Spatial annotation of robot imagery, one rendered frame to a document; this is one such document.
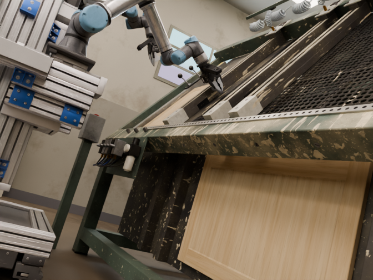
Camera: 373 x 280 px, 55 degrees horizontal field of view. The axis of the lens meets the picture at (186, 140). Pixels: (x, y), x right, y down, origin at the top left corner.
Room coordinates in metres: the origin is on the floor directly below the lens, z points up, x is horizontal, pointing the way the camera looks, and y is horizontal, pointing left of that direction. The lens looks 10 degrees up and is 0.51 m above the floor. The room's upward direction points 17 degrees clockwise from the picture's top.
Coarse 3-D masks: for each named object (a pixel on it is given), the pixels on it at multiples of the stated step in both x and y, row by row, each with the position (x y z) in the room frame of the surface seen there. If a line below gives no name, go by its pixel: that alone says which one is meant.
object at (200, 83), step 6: (222, 66) 2.63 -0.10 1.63; (198, 84) 2.56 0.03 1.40; (186, 90) 2.52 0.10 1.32; (180, 96) 2.50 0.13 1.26; (168, 102) 2.49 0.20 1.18; (174, 102) 2.49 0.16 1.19; (162, 108) 2.45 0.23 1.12; (156, 114) 2.43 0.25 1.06; (144, 120) 2.42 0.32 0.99; (150, 120) 2.42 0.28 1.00; (138, 126) 2.39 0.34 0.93
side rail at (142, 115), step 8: (216, 64) 2.88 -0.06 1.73; (200, 72) 2.82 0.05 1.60; (192, 80) 2.80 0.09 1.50; (176, 88) 2.74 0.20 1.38; (168, 96) 2.72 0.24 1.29; (152, 104) 2.71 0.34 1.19; (160, 104) 2.70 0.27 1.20; (144, 112) 2.65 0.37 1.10; (152, 112) 2.67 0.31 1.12; (136, 120) 2.62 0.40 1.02; (120, 128) 2.59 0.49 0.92
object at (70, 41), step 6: (66, 36) 1.63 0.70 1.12; (72, 36) 1.62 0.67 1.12; (78, 36) 1.62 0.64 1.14; (60, 42) 1.63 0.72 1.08; (66, 42) 1.62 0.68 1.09; (72, 42) 1.61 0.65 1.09; (78, 42) 1.63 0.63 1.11; (84, 42) 1.65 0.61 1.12; (66, 48) 1.60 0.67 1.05; (72, 48) 1.61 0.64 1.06; (78, 48) 1.62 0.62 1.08; (84, 48) 1.66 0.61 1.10; (84, 54) 1.67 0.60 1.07
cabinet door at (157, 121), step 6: (192, 90) 2.50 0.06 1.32; (198, 90) 2.39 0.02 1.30; (186, 96) 2.43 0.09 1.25; (192, 96) 2.34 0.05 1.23; (180, 102) 2.38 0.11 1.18; (168, 108) 2.42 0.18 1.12; (174, 108) 2.32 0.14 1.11; (162, 114) 2.36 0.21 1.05; (168, 114) 2.27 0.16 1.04; (156, 120) 2.33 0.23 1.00; (162, 120) 2.23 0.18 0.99; (144, 126) 2.36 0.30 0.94
